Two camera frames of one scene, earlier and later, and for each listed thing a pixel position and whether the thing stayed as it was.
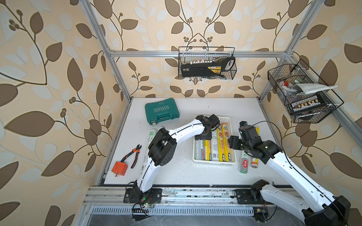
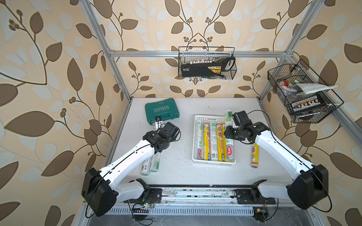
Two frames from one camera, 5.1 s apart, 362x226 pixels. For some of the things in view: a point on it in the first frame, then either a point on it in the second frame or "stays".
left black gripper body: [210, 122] to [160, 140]
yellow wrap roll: [220, 137] stays
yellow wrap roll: [226, 155] stays
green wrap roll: [244, 159] to [230, 152]
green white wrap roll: [214, 146] stays
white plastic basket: [222, 119] stays
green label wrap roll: [199, 151] stays
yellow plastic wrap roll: [207, 144] stays
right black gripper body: [238, 143] to [234, 133]
